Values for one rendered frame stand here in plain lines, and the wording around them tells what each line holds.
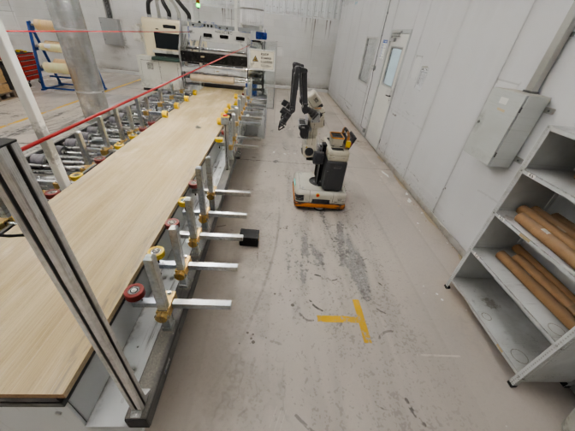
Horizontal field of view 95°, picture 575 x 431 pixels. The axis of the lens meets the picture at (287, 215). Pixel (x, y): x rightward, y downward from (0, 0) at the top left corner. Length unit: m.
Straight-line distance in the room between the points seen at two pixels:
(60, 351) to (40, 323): 0.17
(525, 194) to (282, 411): 2.30
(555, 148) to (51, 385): 2.90
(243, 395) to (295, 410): 0.33
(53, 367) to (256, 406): 1.15
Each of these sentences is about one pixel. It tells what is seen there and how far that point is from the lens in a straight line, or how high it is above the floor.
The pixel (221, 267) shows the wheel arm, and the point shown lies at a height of 0.82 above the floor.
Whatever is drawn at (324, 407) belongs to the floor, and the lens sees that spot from 2.04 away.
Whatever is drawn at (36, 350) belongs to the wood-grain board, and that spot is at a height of 0.90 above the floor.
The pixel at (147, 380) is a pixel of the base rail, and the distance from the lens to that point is 1.35.
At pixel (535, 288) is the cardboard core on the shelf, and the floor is 0.57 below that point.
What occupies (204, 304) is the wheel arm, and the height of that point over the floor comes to 0.84.
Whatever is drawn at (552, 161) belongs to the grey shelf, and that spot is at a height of 1.32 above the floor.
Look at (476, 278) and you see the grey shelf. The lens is 3.13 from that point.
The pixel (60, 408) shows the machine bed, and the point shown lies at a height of 0.78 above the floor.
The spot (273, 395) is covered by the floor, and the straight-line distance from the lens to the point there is 2.02.
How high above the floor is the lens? 1.88
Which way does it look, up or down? 35 degrees down
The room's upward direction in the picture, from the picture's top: 6 degrees clockwise
